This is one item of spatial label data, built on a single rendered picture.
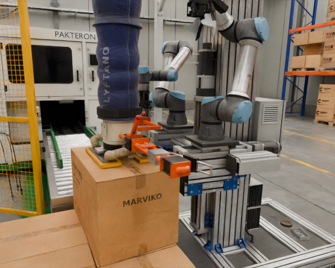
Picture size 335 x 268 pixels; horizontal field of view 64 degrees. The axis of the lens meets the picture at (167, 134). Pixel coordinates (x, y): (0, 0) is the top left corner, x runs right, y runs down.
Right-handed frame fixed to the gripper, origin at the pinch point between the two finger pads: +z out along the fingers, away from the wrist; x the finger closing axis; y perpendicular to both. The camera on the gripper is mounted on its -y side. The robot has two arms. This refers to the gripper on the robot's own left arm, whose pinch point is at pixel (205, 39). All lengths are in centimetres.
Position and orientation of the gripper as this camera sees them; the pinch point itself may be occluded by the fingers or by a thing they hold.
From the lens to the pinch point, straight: 117.5
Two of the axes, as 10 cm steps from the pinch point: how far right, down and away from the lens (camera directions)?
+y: -9.4, 0.6, -3.4
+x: 3.5, 2.0, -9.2
